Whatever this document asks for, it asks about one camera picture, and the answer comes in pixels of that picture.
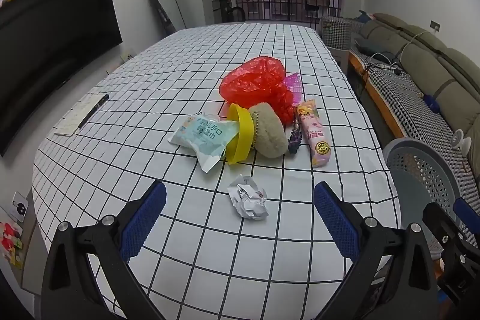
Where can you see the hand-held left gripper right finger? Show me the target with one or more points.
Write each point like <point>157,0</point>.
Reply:
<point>337,222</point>

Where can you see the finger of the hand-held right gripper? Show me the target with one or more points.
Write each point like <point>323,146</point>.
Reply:
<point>467,213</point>
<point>438,222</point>

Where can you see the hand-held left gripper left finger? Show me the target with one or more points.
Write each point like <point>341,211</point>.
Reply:
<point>144,222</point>

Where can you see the grey perforated plastic basket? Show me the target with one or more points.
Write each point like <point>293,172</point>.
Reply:
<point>412,162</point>

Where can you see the pink snack wrapper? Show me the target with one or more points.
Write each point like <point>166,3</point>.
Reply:
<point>318,140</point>

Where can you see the purple rubber fish toy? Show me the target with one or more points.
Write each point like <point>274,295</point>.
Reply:
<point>294,142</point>

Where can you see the paper ball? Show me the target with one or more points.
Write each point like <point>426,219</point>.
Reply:
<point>247,198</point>

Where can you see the wet wipes packet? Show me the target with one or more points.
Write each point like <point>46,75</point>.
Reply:
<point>202,136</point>

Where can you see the pink plastic mesh piece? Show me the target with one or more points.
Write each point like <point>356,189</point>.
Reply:
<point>294,84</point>

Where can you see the red plastic bag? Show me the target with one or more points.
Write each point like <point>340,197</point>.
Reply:
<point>251,80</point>

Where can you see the small white fan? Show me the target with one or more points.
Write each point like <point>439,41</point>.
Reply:
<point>460,142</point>

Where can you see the blue object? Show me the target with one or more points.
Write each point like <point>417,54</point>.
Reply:
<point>432,103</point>

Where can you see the black pen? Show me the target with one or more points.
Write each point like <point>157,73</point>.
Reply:
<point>93,110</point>

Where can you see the houndstooth sofa cover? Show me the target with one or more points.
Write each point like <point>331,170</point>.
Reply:
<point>405,98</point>

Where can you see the black power strip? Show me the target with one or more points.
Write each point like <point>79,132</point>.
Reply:
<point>386,68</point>

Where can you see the olive green sofa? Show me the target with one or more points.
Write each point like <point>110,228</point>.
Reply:
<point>431,54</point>

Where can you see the beige plastic stool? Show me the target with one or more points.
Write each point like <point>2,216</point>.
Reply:
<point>339,55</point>

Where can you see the dark teal cushion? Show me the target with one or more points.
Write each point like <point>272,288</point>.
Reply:
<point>371,46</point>

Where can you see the houndstooth storage pouffe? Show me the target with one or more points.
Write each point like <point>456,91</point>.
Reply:
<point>335,31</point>

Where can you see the white checked tablecloth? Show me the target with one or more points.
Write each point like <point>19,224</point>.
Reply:
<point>262,42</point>

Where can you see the black television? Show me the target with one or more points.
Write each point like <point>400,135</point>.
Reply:
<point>56,42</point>

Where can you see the teal soft toy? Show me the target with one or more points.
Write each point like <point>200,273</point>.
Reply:
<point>364,16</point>

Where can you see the white cabinet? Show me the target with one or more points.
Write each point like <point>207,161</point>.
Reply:
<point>219,10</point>

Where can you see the black round fan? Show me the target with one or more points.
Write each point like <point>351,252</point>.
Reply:
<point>237,13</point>

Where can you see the colourful wall stickers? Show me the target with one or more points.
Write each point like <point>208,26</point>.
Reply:
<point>9,241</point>

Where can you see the white wall outlet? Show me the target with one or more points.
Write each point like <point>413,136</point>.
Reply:
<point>127,56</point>

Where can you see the wall socket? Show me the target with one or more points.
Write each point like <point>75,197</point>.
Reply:
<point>435,26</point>

